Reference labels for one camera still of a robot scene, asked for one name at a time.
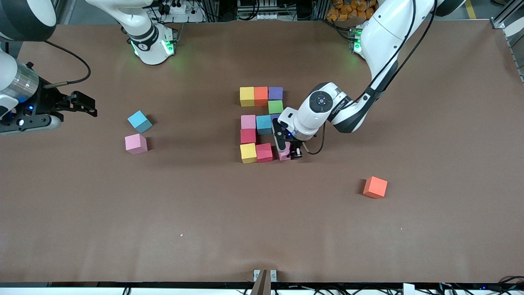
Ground metal mount bracket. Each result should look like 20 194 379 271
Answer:
253 269 278 295

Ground white power strip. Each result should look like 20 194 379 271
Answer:
152 0 205 23

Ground bag of orange items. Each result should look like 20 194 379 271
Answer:
326 0 379 22

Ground brown table cover sheet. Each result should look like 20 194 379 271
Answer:
0 20 524 284

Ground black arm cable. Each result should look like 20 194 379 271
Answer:
43 40 91 89
303 123 326 155

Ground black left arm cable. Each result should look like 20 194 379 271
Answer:
303 123 326 155

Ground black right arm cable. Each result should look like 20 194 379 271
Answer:
43 40 91 89

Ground light blue foam cube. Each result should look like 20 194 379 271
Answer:
256 115 272 135
127 110 153 134

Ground orange foam cube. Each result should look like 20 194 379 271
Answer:
364 176 388 200
254 86 269 107

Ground aluminium frame corner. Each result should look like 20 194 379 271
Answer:
53 0 70 25
489 0 524 82

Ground yellow foam cube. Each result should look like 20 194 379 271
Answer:
240 143 257 163
239 86 255 108

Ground aluminium frame post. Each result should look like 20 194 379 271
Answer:
205 0 221 22
310 0 328 20

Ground white equipment box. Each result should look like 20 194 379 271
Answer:
235 0 287 21

